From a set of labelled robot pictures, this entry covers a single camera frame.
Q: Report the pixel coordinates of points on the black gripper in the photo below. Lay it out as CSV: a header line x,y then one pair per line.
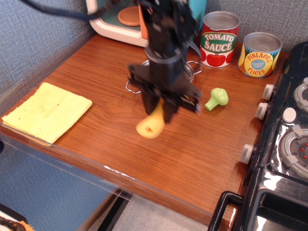
x,y
167,81

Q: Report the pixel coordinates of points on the yellow toy scrub brush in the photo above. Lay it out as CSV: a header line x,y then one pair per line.
x,y
152,126

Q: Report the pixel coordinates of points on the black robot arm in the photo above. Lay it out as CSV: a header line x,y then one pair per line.
x,y
171,28

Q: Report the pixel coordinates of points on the small steel pot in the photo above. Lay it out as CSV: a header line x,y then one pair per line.
x,y
192,68

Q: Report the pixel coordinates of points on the green toy broccoli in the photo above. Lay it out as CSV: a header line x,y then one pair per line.
x,y
218,97

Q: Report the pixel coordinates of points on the teal toy microwave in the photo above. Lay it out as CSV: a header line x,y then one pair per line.
x,y
109,26

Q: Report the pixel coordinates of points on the orange microwave plate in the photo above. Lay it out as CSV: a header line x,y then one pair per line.
x,y
129,16

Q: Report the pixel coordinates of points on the tomato sauce toy can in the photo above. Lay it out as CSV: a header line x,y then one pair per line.
x,y
218,38

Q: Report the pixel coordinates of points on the white stove knob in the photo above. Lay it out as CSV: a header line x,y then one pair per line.
x,y
267,93
261,110
246,153

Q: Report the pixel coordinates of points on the yellow folded cloth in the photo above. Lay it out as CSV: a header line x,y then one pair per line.
x,y
49,113

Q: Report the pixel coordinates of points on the pineapple slices toy can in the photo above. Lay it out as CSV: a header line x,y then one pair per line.
x,y
259,54

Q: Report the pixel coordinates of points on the white round stove button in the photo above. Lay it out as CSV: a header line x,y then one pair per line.
x,y
289,115

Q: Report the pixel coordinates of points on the grey stove burner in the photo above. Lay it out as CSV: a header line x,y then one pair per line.
x,y
294,150
298,95

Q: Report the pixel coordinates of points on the clear acrylic table guard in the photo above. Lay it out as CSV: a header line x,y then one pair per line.
x,y
151,175

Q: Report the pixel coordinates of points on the black toy stove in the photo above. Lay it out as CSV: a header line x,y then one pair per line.
x,y
275,194

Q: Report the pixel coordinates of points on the orange fuzzy object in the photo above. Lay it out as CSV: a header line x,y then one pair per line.
x,y
15,225

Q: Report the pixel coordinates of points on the black oven door handle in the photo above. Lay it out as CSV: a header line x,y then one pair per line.
x,y
226,198

